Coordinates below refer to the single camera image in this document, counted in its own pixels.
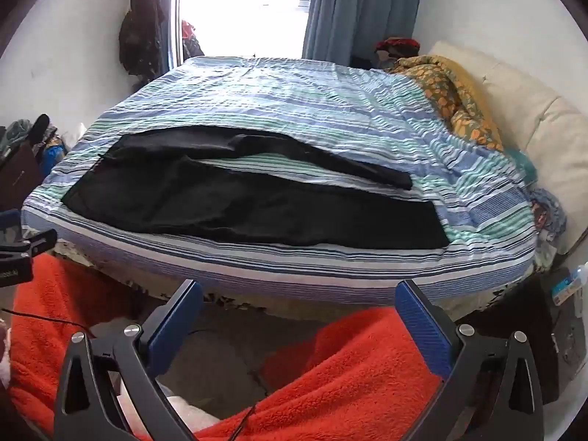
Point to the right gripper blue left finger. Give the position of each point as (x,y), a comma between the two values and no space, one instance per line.
(167,326)

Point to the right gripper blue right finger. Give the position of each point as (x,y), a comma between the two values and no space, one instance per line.
(433,332)

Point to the blue curtain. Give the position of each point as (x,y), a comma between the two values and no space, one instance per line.
(339,30)

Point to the small white blue box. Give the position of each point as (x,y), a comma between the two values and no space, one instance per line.
(570,285)

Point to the clothes pile on nightstand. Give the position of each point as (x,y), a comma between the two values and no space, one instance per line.
(47,146)

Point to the brown wooden nightstand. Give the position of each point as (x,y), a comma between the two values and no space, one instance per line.
(20,175)

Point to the orange floral blanket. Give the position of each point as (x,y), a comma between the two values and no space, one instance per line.
(455,96)

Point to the red item at window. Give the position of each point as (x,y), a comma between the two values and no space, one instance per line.
(190,45)

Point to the black pants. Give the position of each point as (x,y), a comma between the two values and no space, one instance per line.
(167,181)

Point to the striped blue green bedsheet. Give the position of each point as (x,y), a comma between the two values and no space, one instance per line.
(369,116)

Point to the cream padded headboard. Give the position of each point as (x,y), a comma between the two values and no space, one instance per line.
(535,119)

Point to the red black hat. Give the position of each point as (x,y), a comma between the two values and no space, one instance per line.
(397,47)

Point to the dark hanging clothes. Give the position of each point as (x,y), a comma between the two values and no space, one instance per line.
(140,40)

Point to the clothes pile beside bed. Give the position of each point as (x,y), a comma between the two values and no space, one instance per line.
(549,217)

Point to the red fleece garment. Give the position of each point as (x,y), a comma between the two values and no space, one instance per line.
(360,378)

